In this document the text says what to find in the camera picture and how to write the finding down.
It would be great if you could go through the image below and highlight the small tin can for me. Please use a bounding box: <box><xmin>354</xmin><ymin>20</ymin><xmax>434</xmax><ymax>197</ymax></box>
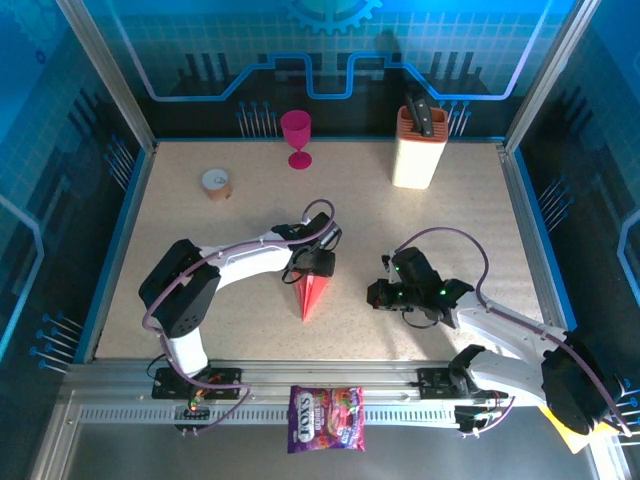
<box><xmin>201</xmin><ymin>168</ymin><xmax>234</xmax><ymax>202</ymax></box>

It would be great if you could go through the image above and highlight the pink plastic goblet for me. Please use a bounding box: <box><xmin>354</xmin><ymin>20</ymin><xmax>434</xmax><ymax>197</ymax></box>
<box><xmin>279</xmin><ymin>109</ymin><xmax>313</xmax><ymax>171</ymax></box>

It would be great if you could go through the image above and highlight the small controller board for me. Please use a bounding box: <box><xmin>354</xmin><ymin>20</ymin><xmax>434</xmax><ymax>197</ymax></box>
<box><xmin>453</xmin><ymin>404</ymin><xmax>501</xmax><ymax>440</ymax></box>
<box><xmin>173</xmin><ymin>399</ymin><xmax>212</xmax><ymax>437</ymax></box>

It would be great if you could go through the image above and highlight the purple candy bag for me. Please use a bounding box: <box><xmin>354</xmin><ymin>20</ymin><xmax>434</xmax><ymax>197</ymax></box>
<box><xmin>286</xmin><ymin>384</ymin><xmax>366</xmax><ymax>454</ymax></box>

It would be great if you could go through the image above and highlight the cream knife block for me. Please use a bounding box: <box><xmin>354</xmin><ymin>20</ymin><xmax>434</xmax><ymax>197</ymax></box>
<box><xmin>391</xmin><ymin>104</ymin><xmax>449</xmax><ymax>190</ymax></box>

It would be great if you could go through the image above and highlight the yellow plastic bag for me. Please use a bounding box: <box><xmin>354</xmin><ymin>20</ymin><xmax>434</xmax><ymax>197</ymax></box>
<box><xmin>539</xmin><ymin>407</ymin><xmax>621</xmax><ymax>455</ymax></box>

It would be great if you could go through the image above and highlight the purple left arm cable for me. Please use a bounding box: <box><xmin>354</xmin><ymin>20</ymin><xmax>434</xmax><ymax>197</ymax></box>
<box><xmin>143</xmin><ymin>199</ymin><xmax>337</xmax><ymax>438</ymax></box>

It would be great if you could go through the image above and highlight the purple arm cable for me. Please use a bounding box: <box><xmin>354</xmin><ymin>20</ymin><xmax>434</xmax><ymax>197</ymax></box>
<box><xmin>143</xmin><ymin>199</ymin><xmax>337</xmax><ymax>438</ymax></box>
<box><xmin>397</xmin><ymin>227</ymin><xmax>633</xmax><ymax>439</ymax></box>

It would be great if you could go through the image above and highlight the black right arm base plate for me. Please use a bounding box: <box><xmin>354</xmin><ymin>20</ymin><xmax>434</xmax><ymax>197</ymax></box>
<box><xmin>417</xmin><ymin>367</ymin><xmax>510</xmax><ymax>401</ymax></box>

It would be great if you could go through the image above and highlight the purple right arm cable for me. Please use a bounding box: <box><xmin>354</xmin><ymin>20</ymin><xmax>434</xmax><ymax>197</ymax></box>
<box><xmin>397</xmin><ymin>227</ymin><xmax>633</xmax><ymax>439</ymax></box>

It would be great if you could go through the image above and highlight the aluminium front rail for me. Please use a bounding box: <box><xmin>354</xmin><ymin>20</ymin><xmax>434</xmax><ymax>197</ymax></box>
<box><xmin>62</xmin><ymin>362</ymin><xmax>601</xmax><ymax>406</ymax></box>

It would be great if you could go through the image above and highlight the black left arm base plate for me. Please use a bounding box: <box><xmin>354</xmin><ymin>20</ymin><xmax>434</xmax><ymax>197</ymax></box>
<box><xmin>151</xmin><ymin>367</ymin><xmax>245</xmax><ymax>401</ymax></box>

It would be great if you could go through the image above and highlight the slotted cable duct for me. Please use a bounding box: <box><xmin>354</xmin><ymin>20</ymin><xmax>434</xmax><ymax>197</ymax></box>
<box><xmin>78</xmin><ymin>404</ymin><xmax>464</xmax><ymax>426</ymax></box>

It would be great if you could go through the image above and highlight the black handled knife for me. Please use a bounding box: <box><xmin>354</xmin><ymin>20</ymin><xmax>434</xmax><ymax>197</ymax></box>
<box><xmin>403</xmin><ymin>92</ymin><xmax>422</xmax><ymax>134</ymax></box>
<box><xmin>414</xmin><ymin>99</ymin><xmax>435</xmax><ymax>138</ymax></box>

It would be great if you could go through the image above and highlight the aluminium frame post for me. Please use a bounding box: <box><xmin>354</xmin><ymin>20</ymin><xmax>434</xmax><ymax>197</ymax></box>
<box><xmin>55</xmin><ymin>0</ymin><xmax>160</xmax><ymax>154</ymax></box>
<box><xmin>501</xmin><ymin>0</ymin><xmax>601</xmax><ymax>154</ymax></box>

